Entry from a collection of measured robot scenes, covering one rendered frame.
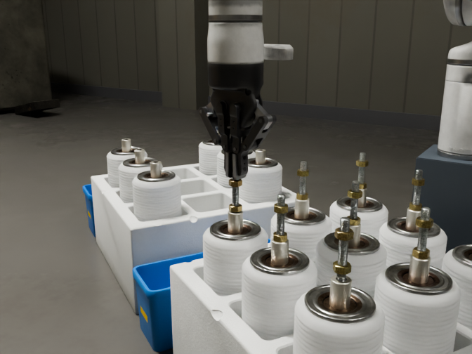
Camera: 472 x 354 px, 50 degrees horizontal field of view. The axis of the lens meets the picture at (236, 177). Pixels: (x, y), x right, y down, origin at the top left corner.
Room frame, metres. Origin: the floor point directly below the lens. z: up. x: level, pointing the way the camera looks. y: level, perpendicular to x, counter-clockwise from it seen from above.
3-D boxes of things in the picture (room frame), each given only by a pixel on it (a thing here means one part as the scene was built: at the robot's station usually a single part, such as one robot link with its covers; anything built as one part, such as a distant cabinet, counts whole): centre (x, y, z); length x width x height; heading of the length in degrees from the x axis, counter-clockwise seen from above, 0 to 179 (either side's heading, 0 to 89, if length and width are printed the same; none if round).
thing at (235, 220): (0.70, 0.00, 0.26); 0.02 x 0.02 x 0.03
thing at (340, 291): (0.49, -0.11, 0.26); 0.02 x 0.02 x 0.03
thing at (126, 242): (1.13, 0.10, 0.09); 0.39 x 0.39 x 0.18; 26
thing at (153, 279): (0.86, 0.03, 0.06); 0.30 x 0.11 x 0.12; 117
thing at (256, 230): (0.70, 0.00, 0.25); 0.08 x 0.08 x 0.01
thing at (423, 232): (0.54, -0.22, 0.30); 0.01 x 0.01 x 0.08
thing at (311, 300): (0.49, -0.11, 0.25); 0.08 x 0.08 x 0.01
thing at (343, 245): (0.49, -0.11, 0.31); 0.01 x 0.01 x 0.08
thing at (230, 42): (0.71, -0.01, 0.52); 0.11 x 0.09 x 0.06; 137
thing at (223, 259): (0.70, 0.00, 0.16); 0.10 x 0.10 x 0.18
